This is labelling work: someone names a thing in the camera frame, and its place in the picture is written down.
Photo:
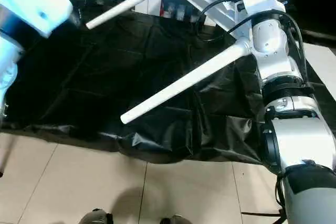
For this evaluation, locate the white plastic table leg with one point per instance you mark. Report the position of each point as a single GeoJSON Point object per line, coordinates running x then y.
{"type": "Point", "coordinates": [184, 82]}
{"type": "Point", "coordinates": [126, 3]}

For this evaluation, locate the white flat board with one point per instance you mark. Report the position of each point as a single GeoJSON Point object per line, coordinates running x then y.
{"type": "Point", "coordinates": [323, 66]}

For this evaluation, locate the black work mat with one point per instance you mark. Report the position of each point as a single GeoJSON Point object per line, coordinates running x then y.
{"type": "Point", "coordinates": [105, 77]}

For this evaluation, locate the grey right robot foot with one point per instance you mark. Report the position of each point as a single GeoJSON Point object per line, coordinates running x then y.
{"type": "Point", "coordinates": [176, 220]}

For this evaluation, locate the grey robot foot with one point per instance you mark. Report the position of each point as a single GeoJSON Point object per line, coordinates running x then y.
{"type": "Point", "coordinates": [94, 216]}
{"type": "Point", "coordinates": [176, 220]}

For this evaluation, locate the grey left robot foot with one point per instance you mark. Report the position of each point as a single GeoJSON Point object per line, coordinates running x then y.
{"type": "Point", "coordinates": [94, 216]}

